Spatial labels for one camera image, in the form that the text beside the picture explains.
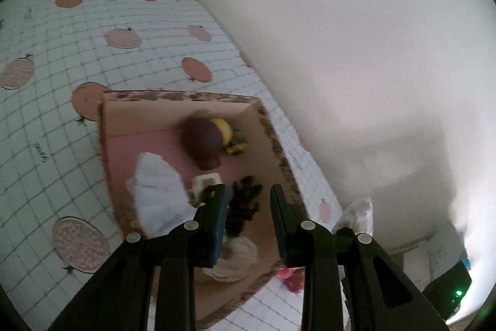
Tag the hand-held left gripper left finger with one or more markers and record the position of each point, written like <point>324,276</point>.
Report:
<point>221,226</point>

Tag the colourful block toy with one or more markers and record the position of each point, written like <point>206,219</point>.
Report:
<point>237,147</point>

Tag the cream crochet piece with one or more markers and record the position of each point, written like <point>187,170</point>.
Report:
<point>238,257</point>

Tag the dark green dinosaur toy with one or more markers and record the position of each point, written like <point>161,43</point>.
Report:
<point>244,199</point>

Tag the white crumpled object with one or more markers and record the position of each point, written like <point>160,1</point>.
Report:
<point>358,212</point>

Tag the pink round toy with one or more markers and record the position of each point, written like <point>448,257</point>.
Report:
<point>292,278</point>

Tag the printed cardboard box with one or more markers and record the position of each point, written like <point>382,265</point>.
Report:
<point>155,145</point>

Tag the crumpled white paper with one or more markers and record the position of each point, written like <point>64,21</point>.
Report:
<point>159,191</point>

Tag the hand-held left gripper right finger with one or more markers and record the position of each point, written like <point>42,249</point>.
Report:
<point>279,230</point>

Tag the purple mushroom toy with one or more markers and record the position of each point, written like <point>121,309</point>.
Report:
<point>201,139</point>

